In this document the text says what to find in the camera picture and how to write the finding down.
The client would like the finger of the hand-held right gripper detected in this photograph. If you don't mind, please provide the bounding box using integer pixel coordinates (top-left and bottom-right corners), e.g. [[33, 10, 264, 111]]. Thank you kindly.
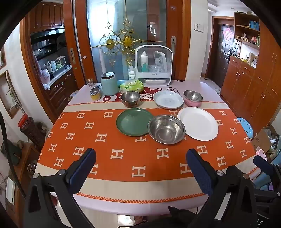
[[253, 155, 281, 176]]

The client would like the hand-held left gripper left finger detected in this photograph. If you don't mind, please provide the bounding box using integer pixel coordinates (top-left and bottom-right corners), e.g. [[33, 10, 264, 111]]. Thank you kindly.
[[23, 148, 97, 228]]

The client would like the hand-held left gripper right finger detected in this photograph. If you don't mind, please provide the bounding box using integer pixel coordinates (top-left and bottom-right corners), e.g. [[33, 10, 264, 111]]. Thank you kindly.
[[185, 148, 258, 228]]

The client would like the green plate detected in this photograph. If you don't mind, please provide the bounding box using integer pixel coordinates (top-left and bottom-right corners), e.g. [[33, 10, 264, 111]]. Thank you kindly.
[[116, 108, 154, 137]]

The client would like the small steel bowl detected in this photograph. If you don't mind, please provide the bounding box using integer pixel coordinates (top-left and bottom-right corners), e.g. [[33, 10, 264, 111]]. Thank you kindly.
[[120, 91, 141, 108]]

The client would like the cardboard box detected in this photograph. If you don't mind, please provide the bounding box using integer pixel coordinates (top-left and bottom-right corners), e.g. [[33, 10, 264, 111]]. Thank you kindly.
[[251, 126, 280, 154]]

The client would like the blue plastic stool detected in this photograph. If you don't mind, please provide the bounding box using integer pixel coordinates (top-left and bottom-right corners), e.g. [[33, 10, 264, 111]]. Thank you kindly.
[[237, 117, 253, 138]]

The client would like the orange patterned tablecloth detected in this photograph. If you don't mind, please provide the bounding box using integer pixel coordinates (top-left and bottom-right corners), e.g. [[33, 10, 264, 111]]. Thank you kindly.
[[37, 79, 259, 220], [36, 102, 260, 203]]

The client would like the large steel bowl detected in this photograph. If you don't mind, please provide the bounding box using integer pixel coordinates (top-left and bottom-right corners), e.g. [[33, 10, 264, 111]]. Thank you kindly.
[[148, 115, 186, 145]]

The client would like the dark woven basket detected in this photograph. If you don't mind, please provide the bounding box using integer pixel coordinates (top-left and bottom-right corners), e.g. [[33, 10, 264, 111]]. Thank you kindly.
[[21, 117, 45, 150]]

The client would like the yellow jar with lid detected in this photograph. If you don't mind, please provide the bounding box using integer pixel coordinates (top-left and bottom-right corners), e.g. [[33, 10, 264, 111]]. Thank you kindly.
[[90, 86, 102, 102]]

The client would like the pink steel bowl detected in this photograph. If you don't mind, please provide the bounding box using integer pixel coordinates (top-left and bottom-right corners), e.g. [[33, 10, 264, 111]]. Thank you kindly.
[[183, 90, 203, 107]]

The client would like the wooden shelf cabinet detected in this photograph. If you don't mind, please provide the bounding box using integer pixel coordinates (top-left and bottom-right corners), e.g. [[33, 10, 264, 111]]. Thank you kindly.
[[220, 12, 281, 136]]

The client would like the white patterned plate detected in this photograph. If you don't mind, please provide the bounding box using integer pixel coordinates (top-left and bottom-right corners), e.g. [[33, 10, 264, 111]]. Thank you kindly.
[[153, 90, 184, 109]]

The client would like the wooden kitchen base cabinet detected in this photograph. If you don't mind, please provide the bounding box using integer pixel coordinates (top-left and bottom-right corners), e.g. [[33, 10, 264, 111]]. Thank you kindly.
[[45, 66, 79, 114]]

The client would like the mint green canister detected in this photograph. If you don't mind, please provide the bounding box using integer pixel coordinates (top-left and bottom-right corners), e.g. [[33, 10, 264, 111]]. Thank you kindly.
[[101, 72, 118, 96]]

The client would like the green tissue pack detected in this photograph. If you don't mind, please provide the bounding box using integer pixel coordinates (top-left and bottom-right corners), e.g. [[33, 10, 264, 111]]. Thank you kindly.
[[119, 80, 144, 93]]

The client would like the white sterilizer cabinet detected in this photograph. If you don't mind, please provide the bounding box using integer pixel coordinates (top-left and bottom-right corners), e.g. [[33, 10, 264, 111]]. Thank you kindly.
[[135, 44, 174, 86]]

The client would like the dark wooden entrance door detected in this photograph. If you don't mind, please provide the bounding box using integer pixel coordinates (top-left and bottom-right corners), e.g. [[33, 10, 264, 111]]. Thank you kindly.
[[212, 17, 235, 88]]

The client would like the white bottle teal label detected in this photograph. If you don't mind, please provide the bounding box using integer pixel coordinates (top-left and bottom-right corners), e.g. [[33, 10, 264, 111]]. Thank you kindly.
[[140, 50, 148, 72]]

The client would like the pink door decoration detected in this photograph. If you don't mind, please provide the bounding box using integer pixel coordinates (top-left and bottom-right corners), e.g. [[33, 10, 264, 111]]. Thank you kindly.
[[222, 26, 233, 42]]

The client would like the black cable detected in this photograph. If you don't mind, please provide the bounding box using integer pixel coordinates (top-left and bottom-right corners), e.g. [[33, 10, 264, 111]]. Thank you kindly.
[[0, 111, 25, 199]]

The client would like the wooden picture frame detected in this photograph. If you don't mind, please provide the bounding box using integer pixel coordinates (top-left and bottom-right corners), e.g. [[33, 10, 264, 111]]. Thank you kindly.
[[0, 45, 7, 71], [0, 70, 21, 119]]

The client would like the wooden kitchen wall cabinet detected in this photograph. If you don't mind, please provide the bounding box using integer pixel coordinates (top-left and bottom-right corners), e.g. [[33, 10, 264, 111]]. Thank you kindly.
[[28, 2, 65, 33]]

